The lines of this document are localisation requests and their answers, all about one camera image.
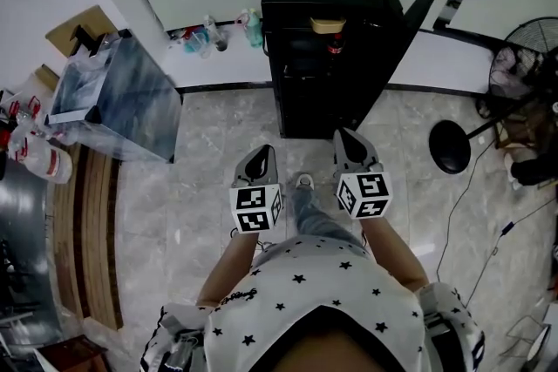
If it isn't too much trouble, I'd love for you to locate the large red-label water bottle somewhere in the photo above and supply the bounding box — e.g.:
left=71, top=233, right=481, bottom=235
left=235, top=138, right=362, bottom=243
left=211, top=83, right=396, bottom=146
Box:
left=8, top=134, right=73, bottom=185

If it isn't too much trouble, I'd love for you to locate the tan rectangular tray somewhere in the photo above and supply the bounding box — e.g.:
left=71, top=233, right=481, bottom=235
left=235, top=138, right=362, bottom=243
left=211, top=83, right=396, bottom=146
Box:
left=310, top=16, right=348, bottom=35

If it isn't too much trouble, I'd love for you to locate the person's right forearm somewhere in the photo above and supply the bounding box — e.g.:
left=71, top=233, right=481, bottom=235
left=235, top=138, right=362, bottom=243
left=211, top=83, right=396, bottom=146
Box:
left=361, top=217, right=431, bottom=291

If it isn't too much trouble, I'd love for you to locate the black stand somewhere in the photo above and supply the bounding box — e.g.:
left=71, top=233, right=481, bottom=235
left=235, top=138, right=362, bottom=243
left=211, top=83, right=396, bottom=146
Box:
left=69, top=24, right=110, bottom=57

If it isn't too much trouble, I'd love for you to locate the blue plastic cup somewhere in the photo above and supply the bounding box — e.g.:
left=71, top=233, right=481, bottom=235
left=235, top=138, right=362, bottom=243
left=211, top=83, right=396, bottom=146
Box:
left=182, top=30, right=204, bottom=55

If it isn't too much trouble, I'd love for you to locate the wooden slat platform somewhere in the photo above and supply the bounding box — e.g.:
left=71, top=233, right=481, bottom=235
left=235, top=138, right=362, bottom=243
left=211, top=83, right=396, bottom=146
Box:
left=45, top=141, right=126, bottom=332

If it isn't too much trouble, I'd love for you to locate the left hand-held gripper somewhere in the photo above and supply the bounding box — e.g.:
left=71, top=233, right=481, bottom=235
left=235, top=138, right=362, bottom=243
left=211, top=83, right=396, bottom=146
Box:
left=229, top=144, right=284, bottom=237

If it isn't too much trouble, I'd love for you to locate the clear plastic bottle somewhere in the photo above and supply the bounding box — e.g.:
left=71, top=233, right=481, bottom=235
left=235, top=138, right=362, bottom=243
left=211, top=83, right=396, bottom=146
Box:
left=203, top=15, right=219, bottom=51

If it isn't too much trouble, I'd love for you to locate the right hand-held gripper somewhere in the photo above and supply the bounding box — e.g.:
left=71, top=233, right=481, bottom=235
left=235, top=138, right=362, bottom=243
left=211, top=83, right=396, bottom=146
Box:
left=333, top=127, right=394, bottom=220

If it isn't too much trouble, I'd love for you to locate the red-label cola bottle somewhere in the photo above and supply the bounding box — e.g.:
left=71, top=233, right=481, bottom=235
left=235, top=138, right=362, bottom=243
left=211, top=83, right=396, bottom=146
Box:
left=327, top=33, right=345, bottom=62

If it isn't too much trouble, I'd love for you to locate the green plastic bottle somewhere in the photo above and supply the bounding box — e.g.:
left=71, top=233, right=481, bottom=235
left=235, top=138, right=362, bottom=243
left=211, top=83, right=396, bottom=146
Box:
left=246, top=8, right=264, bottom=50

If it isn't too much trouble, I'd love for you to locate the black floor cable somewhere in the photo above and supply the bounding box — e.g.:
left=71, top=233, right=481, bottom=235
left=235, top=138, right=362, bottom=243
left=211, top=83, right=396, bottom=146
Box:
left=435, top=134, right=558, bottom=288

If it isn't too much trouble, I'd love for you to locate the black standing fan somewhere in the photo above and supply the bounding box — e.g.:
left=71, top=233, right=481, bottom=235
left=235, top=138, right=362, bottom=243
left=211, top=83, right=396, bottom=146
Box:
left=428, top=16, right=558, bottom=176

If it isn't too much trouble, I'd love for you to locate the grey marbled cube table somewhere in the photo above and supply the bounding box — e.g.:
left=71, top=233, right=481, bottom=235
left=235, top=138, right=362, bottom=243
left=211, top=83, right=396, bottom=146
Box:
left=44, top=29, right=183, bottom=165

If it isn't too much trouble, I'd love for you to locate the person's left forearm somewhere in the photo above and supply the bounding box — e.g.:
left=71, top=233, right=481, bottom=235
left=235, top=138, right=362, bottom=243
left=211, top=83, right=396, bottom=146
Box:
left=195, top=233, right=261, bottom=306

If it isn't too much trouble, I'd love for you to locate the brown cardboard sheet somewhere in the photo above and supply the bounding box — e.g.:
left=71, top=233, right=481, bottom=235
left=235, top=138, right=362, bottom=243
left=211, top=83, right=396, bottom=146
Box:
left=45, top=4, right=119, bottom=57

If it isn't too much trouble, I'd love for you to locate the white star-print shirt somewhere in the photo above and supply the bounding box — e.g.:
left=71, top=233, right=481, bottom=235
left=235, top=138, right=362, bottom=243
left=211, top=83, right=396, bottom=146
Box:
left=139, top=237, right=486, bottom=372

